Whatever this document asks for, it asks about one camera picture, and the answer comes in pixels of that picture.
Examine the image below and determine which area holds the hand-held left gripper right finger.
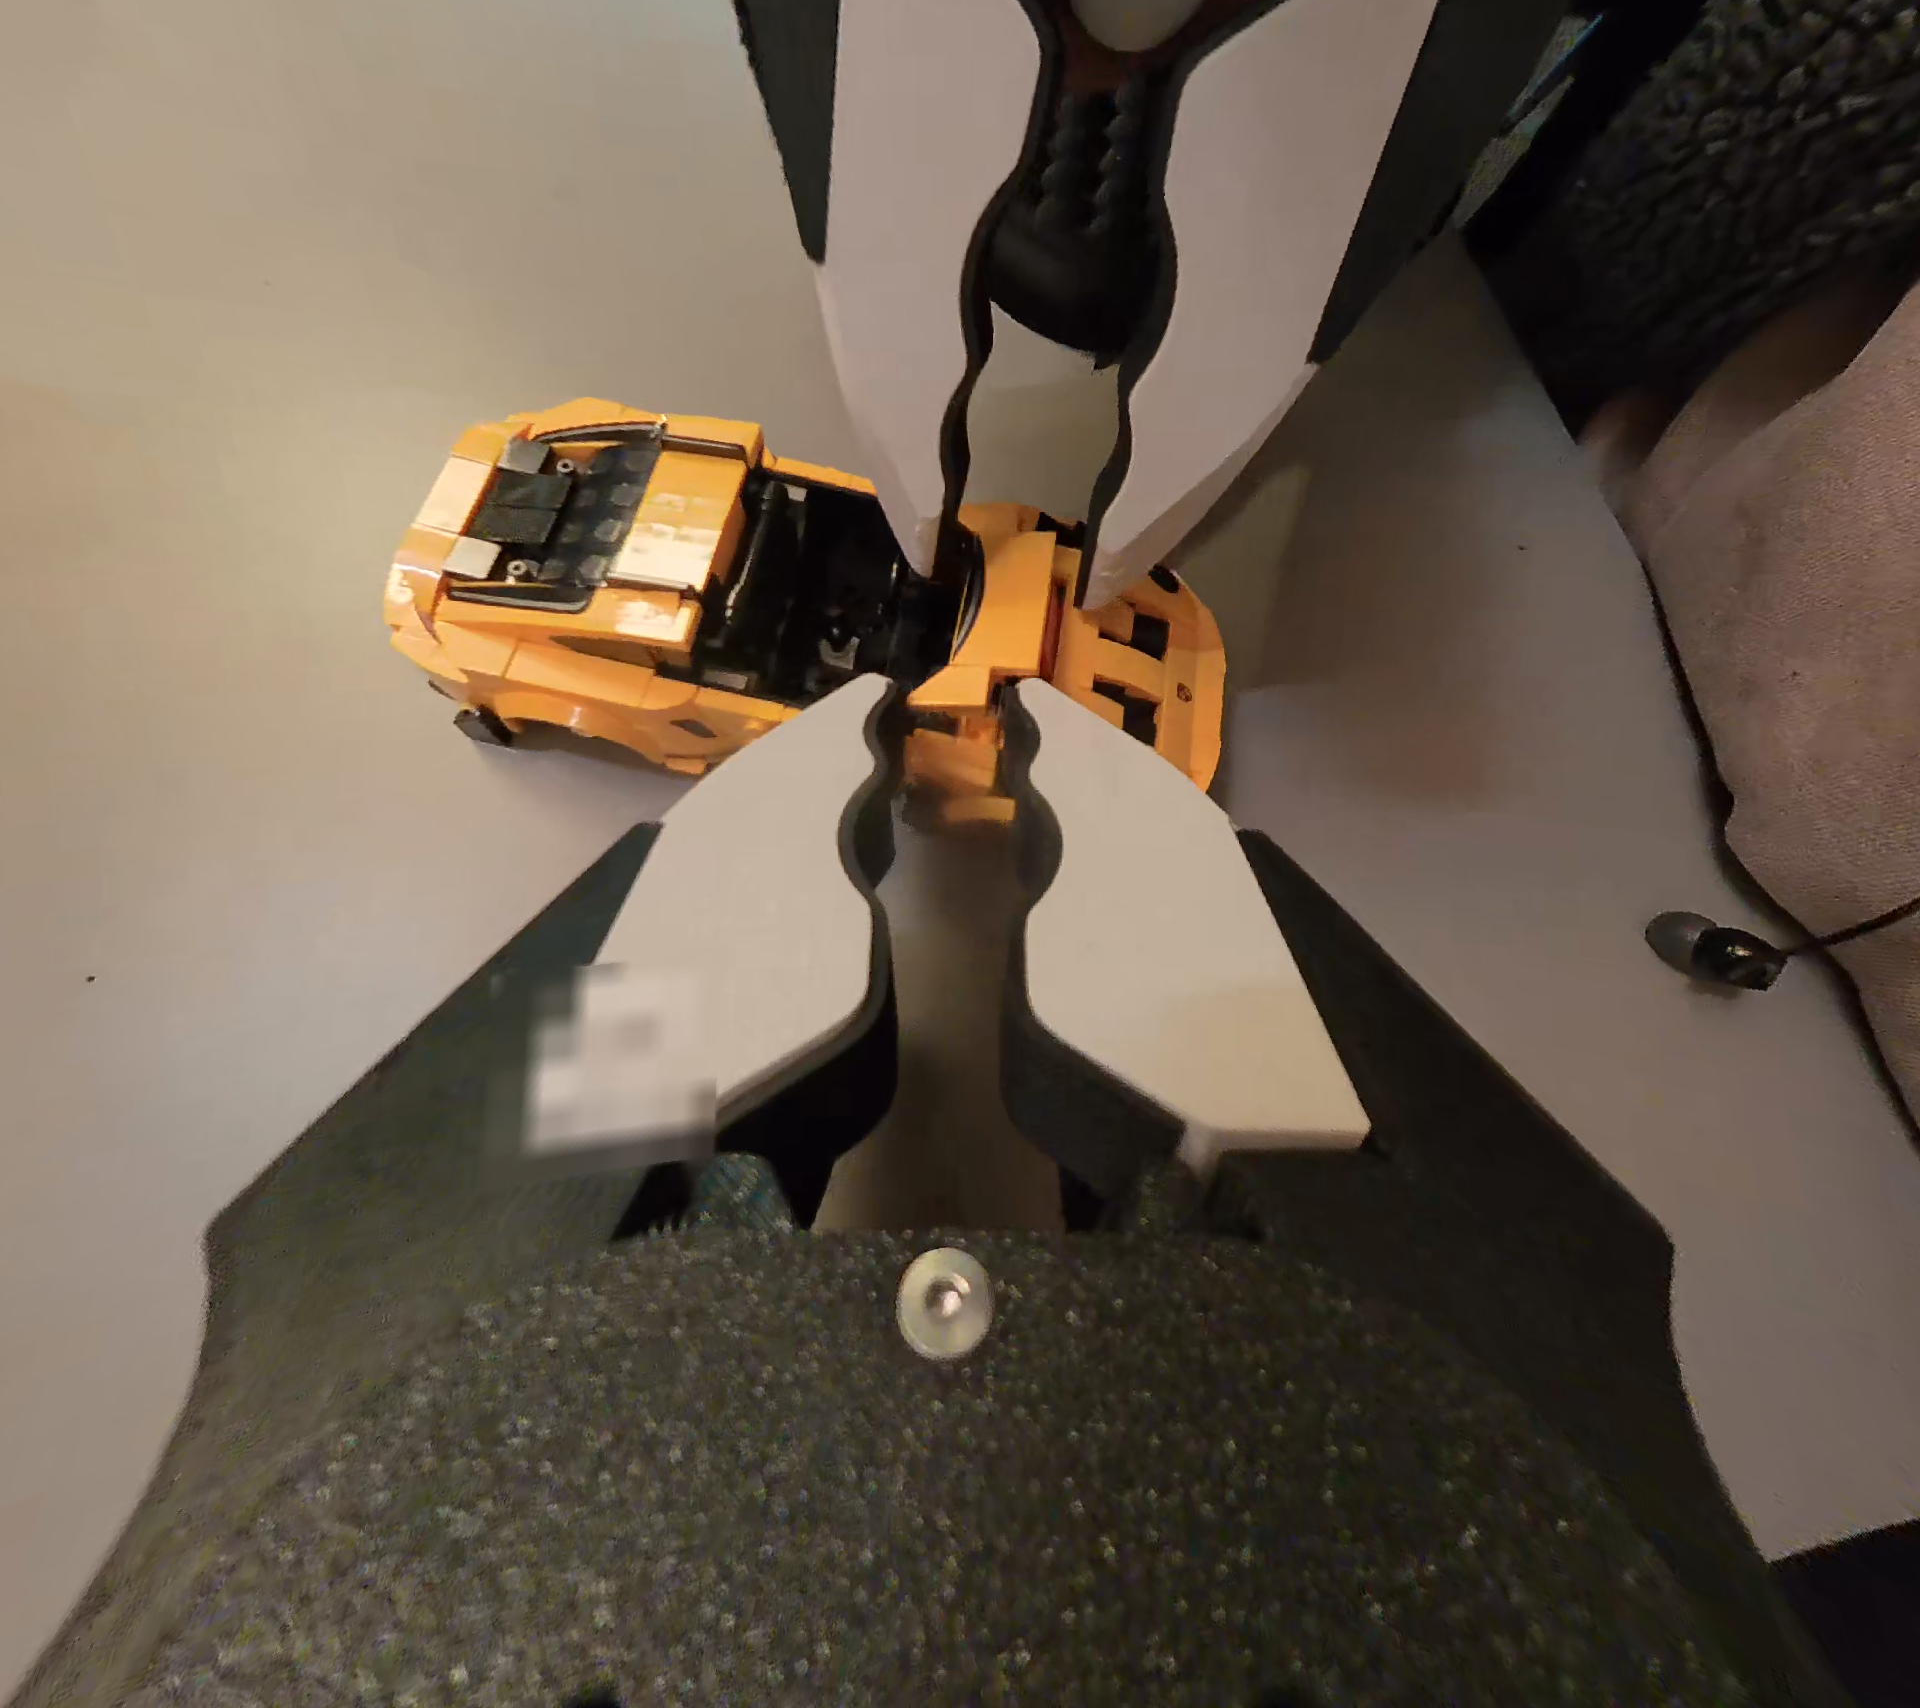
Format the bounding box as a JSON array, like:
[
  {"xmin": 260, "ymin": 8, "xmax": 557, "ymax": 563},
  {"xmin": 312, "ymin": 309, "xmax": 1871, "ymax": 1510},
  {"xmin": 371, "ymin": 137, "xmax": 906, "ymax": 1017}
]
[{"xmin": 994, "ymin": 682, "xmax": 1375, "ymax": 1181}]

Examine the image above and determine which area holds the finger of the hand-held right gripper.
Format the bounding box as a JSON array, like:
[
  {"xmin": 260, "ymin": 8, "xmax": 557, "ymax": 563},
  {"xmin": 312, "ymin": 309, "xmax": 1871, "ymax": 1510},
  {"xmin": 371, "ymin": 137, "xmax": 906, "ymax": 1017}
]
[
  {"xmin": 1076, "ymin": 0, "xmax": 1447, "ymax": 617},
  {"xmin": 811, "ymin": 0, "xmax": 1049, "ymax": 559}
]

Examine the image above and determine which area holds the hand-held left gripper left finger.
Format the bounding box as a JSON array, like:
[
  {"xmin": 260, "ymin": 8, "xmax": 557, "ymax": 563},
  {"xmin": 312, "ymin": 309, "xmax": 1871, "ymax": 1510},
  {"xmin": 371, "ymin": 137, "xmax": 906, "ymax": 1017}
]
[{"xmin": 596, "ymin": 672, "xmax": 906, "ymax": 1126}]

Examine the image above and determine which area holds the yellow lego car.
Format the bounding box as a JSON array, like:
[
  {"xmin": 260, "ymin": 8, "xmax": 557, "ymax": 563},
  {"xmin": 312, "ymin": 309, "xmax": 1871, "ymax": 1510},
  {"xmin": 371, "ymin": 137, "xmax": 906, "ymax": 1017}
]
[{"xmin": 383, "ymin": 396, "xmax": 1230, "ymax": 826}]

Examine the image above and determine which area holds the beige sweatshirt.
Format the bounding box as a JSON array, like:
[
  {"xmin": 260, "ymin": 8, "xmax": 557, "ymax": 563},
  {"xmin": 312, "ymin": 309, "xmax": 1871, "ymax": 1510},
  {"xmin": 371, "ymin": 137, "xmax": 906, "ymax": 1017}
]
[{"xmin": 1590, "ymin": 283, "xmax": 1920, "ymax": 1141}]

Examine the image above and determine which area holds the thin black earphone cable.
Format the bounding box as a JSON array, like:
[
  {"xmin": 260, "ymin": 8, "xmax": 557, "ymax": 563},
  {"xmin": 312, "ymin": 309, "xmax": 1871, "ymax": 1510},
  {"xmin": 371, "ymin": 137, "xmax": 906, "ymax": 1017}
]
[{"xmin": 1643, "ymin": 598, "xmax": 1920, "ymax": 1080}]

